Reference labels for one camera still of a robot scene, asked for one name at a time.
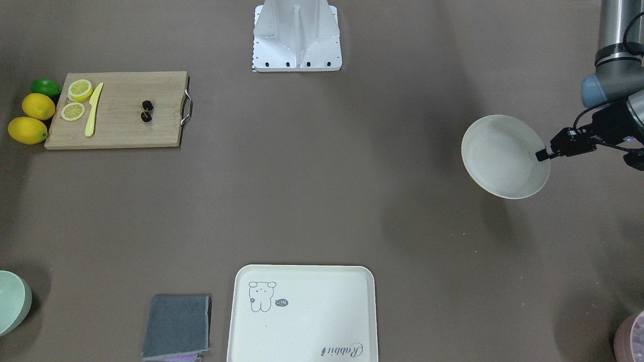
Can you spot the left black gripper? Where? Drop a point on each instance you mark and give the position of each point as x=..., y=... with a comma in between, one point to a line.
x=611, y=123

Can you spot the cream round plate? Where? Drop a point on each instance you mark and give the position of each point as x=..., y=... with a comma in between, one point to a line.
x=499, y=154

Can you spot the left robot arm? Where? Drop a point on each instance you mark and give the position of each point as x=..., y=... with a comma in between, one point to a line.
x=612, y=95

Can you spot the cream rabbit tray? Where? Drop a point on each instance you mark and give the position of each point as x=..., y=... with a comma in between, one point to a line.
x=303, y=313

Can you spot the pink bowl with ice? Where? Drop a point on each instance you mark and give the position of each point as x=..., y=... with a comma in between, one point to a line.
x=628, y=339

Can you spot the grey folded cloth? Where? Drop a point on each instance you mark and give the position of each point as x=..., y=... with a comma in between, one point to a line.
x=178, y=328

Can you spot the wooden cutting board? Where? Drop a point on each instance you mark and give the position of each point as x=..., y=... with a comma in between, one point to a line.
x=118, y=122

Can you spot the yellow plastic knife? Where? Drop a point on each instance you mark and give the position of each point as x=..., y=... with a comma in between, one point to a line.
x=93, y=101

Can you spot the lemon slice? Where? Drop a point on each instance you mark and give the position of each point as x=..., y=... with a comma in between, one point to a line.
x=80, y=90
x=72, y=111

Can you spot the green lime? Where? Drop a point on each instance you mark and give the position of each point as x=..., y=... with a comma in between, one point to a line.
x=46, y=87

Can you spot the yellow lemon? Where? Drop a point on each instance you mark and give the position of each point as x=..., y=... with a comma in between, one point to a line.
x=38, y=106
x=27, y=130

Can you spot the mint green bowl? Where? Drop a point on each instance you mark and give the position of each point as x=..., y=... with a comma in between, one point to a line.
x=16, y=300

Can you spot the white column pedestal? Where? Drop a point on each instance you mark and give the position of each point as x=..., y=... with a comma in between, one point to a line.
x=296, y=36

